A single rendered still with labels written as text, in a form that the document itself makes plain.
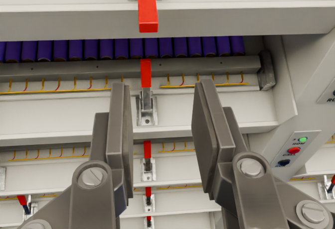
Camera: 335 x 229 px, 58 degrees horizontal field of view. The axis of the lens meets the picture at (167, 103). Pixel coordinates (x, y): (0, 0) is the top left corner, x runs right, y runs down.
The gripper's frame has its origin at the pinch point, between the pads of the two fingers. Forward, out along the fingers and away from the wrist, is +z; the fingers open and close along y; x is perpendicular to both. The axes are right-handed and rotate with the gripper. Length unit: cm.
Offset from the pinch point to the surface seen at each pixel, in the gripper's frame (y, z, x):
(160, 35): 1.0, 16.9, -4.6
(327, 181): 42, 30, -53
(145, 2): -0.4, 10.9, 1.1
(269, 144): 17.8, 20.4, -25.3
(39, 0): -8.6, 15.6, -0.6
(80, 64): -8.8, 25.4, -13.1
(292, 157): 23.1, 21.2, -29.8
